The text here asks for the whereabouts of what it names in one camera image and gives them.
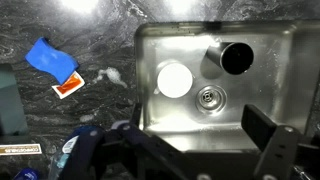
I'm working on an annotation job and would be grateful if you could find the white gold label strip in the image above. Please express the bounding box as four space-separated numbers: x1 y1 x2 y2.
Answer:
0 143 43 156

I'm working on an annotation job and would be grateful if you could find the round metal sink drain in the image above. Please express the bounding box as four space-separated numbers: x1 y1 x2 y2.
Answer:
195 84 228 113

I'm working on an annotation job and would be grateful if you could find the silver metal cup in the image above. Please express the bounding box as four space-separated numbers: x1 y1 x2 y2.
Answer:
205 41 255 76

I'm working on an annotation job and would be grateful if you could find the blue dish soap bottle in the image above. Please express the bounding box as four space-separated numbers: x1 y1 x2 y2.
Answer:
49 124 108 180

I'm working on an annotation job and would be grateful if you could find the stainless steel sink basin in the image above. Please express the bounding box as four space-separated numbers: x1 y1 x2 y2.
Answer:
134 19 320 155

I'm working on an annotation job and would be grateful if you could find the small dark blue bottle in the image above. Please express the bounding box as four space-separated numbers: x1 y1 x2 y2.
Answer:
13 168 41 180

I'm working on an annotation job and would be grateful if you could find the white round bowl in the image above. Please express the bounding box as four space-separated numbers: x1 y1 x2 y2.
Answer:
156 62 194 99

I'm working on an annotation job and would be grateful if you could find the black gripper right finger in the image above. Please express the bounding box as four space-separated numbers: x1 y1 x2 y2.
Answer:
240 103 320 180

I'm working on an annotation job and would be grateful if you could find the orange sauce packet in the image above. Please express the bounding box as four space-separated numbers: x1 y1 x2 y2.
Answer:
51 70 86 100

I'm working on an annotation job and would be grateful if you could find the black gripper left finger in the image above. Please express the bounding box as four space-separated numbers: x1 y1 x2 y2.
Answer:
59 102 201 180

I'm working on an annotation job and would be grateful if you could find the white soap foam blob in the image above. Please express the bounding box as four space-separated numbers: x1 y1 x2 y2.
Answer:
93 67 128 89

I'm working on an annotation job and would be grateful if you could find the blue sponge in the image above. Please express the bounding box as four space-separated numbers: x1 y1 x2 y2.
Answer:
24 36 80 85

